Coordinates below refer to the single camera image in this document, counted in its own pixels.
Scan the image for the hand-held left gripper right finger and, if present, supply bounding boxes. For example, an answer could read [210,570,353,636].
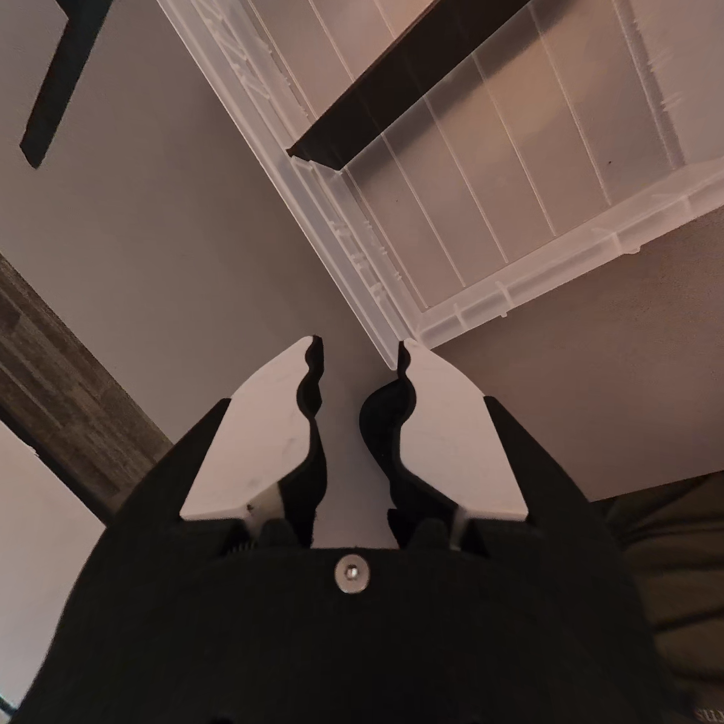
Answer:
[359,338,531,551]

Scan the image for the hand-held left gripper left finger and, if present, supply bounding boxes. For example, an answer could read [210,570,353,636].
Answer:
[180,335,329,548]

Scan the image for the clear plastic organizer box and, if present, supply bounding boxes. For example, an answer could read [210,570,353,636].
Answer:
[155,0,724,371]

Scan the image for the person's olive clothing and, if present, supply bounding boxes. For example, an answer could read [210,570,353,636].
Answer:
[594,472,724,724]

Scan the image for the black flat plate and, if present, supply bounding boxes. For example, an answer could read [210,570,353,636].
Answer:
[285,0,535,172]

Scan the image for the dark flat bar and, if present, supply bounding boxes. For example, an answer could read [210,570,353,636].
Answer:
[20,0,114,170]

